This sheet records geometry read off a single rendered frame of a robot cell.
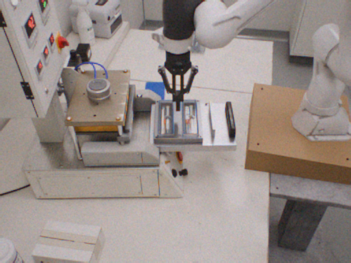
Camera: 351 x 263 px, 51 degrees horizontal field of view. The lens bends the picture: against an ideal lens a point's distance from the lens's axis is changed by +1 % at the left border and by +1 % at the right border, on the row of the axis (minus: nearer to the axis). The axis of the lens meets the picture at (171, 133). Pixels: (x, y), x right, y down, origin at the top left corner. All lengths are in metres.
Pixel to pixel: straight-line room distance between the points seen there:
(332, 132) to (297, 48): 1.93
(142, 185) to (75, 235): 0.28
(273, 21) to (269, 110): 2.22
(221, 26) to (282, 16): 2.74
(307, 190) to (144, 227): 0.61
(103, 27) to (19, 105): 1.10
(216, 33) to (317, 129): 0.67
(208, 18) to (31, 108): 0.55
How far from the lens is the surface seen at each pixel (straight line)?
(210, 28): 0.94
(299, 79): 3.29
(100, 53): 2.03
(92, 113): 1.15
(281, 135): 1.45
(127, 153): 1.17
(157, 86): 1.82
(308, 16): 3.22
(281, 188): 1.43
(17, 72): 1.03
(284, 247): 2.15
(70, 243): 1.20
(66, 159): 1.28
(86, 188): 1.33
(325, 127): 1.46
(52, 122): 1.29
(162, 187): 1.29
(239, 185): 1.40
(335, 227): 2.33
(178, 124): 1.25
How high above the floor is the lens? 1.86
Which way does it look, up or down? 45 degrees down
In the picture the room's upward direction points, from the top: 1 degrees counter-clockwise
